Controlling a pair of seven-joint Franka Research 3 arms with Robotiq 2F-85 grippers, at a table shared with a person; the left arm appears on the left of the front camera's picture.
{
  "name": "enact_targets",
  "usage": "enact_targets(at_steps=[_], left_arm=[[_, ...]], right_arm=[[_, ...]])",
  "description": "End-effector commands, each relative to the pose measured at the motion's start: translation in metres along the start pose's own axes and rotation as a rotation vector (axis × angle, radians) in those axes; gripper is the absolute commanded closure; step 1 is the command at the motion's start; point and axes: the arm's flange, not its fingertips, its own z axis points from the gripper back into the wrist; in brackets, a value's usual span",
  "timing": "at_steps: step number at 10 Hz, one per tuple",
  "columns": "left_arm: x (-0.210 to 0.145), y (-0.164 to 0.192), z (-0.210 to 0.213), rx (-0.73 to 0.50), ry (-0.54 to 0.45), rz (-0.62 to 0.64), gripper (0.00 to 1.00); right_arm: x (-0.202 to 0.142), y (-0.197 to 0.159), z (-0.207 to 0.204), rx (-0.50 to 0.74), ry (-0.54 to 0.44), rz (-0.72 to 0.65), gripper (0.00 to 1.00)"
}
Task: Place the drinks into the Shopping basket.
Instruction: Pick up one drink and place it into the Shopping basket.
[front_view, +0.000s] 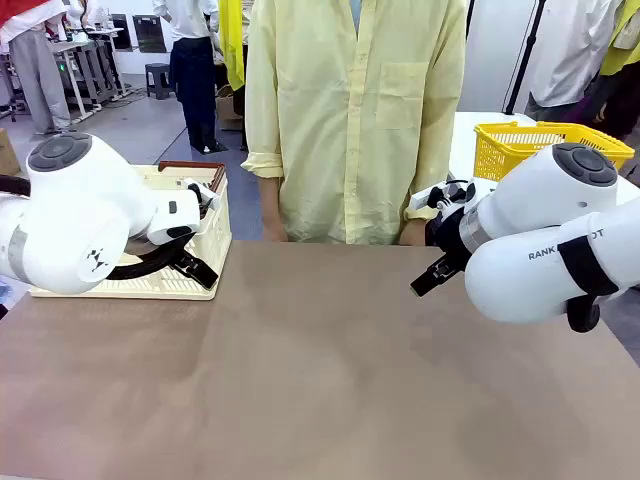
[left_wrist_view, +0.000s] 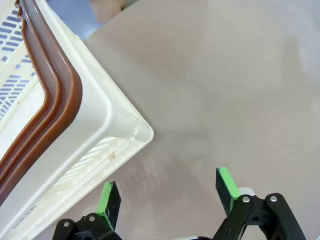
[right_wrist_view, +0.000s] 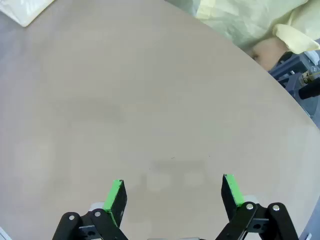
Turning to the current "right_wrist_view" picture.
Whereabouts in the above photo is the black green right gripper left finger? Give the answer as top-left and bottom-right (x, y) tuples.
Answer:
(51, 178), (130, 240)

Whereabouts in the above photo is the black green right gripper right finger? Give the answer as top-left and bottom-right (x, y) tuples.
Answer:
(216, 173), (300, 240)

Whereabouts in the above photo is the cream plastic shopping basket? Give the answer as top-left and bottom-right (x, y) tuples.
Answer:
(0, 0), (55, 28)

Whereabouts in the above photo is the person's left hand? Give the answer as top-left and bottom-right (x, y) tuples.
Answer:
(249, 37), (291, 72)

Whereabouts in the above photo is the person in pale yellow shirt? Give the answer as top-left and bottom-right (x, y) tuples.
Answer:
(191, 0), (320, 55)

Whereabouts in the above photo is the blue grey metal frame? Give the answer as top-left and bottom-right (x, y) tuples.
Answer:
(268, 37), (320, 121)

